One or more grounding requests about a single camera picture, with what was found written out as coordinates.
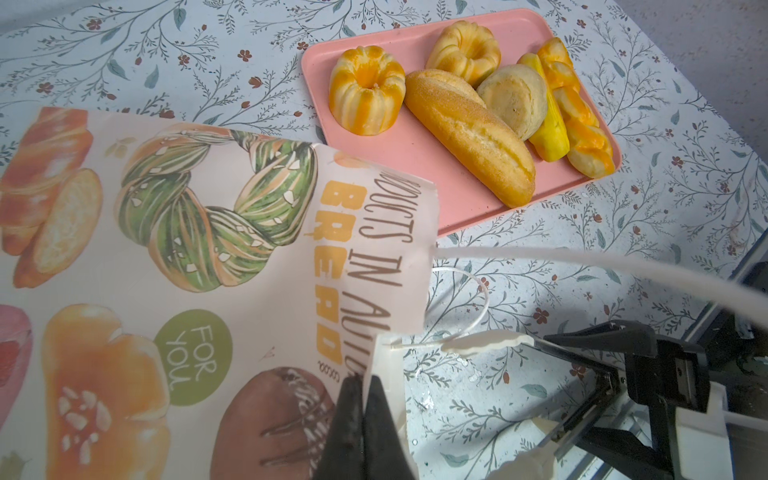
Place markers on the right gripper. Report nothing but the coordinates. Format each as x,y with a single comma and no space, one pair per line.
688,413

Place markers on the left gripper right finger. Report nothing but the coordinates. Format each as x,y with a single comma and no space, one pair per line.
384,457

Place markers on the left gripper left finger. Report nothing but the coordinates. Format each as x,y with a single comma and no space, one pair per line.
342,457

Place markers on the printed paper bag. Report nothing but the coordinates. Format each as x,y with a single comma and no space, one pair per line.
183,301

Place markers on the long baguette fake bread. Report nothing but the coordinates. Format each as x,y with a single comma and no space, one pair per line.
454,113

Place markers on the yellow orange striped fake bread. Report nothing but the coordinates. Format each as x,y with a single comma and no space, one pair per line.
591,152

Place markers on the small round fake bread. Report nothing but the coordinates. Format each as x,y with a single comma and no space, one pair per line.
517,95

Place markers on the striped ring doughnut fake bread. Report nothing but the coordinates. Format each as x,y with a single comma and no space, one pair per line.
367,89

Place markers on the golden bundt cake fake bread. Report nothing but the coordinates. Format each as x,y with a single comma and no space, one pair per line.
467,50

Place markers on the small yellow fake bread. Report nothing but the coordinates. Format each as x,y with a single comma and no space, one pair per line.
550,140

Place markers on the pink plastic tray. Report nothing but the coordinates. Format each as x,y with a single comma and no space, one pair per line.
408,146

